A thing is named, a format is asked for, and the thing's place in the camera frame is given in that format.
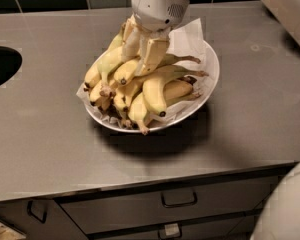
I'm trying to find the lower grey drawer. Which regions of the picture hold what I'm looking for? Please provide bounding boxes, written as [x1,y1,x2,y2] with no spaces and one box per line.
[87,212,256,240]

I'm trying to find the upper grey drawer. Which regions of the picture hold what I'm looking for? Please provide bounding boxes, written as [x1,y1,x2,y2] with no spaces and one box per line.
[59,176,279,234]

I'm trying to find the black upper drawer handle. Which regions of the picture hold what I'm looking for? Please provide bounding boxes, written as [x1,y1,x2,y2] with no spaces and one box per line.
[161,189,198,208]

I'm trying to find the grey drawer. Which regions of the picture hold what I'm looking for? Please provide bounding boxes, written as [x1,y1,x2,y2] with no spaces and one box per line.
[59,176,279,234]
[87,212,256,240]

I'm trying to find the yellow banana front curved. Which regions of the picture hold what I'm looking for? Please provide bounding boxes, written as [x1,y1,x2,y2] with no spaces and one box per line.
[142,65,208,117]

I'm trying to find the black cabinet handle left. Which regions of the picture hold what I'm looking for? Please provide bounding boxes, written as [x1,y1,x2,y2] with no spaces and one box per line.
[27,200,47,224]

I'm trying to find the round sink opening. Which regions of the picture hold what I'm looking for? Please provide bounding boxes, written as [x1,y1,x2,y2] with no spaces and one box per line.
[0,46,22,86]

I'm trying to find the white oval bowl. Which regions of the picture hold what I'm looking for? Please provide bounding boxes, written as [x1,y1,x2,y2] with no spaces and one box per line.
[83,29,220,134]

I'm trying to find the white paper liner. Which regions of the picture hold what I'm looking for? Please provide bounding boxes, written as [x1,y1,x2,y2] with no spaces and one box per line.
[77,19,219,134]

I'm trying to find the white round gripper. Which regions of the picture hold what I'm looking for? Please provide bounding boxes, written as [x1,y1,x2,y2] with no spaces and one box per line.
[121,0,190,76]

